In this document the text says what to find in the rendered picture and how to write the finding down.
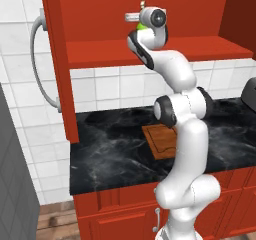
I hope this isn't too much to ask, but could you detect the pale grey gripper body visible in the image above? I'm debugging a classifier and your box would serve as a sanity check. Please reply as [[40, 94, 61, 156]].
[[124, 12, 143, 23]]

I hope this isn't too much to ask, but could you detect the green spray bottle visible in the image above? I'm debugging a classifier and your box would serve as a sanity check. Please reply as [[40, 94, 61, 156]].
[[136, 0, 148, 32]]

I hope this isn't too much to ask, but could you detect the wooden cutting board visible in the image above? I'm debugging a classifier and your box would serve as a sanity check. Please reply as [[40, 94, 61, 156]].
[[141, 123, 178, 161]]

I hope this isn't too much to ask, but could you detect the red base cabinet door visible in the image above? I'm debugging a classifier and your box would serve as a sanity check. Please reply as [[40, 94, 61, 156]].
[[213, 185, 256, 240], [77, 209, 169, 240]]

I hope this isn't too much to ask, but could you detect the red drawer front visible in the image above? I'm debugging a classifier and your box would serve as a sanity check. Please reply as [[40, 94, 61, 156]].
[[215, 166, 256, 198], [72, 182, 162, 217]]

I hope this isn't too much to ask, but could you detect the grey fridge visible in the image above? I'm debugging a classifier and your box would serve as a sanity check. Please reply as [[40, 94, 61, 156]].
[[0, 83, 41, 240]]

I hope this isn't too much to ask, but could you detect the red wall cabinet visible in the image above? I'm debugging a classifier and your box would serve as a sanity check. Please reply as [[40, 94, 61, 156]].
[[58, 0, 256, 70]]

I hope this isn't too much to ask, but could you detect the grey curved door handle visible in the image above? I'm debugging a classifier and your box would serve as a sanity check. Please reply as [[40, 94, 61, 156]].
[[29, 8, 63, 114]]

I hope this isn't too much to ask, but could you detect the silver base cabinet handle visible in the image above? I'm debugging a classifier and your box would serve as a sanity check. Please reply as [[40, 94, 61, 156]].
[[152, 207, 162, 234]]

